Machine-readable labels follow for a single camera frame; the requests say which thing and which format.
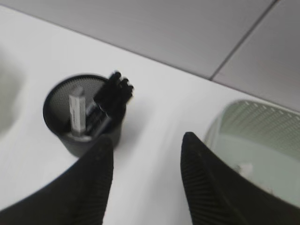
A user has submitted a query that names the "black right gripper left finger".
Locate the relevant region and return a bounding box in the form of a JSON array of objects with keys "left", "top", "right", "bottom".
[{"left": 0, "top": 137, "right": 113, "bottom": 225}]

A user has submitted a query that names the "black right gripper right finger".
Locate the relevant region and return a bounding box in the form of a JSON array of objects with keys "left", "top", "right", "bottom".
[{"left": 180, "top": 132, "right": 300, "bottom": 225}]

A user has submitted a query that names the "waste paper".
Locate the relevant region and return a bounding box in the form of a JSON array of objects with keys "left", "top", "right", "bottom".
[{"left": 234, "top": 163, "right": 253, "bottom": 178}]

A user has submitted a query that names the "grey white eraser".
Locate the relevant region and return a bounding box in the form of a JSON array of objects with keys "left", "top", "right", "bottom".
[{"left": 69, "top": 86, "right": 86, "bottom": 136}]

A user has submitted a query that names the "black marker pen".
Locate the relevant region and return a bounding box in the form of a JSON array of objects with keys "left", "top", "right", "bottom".
[
  {"left": 91, "top": 73, "right": 134, "bottom": 136},
  {"left": 99, "top": 82, "right": 134, "bottom": 133},
  {"left": 85, "top": 71, "right": 121, "bottom": 137}
]

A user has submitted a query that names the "light green plastic basket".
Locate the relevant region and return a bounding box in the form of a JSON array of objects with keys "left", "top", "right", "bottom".
[{"left": 204, "top": 100, "right": 300, "bottom": 206}]

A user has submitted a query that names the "black mesh pen holder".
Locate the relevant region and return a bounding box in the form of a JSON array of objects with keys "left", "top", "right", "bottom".
[{"left": 43, "top": 74, "right": 125, "bottom": 158}]

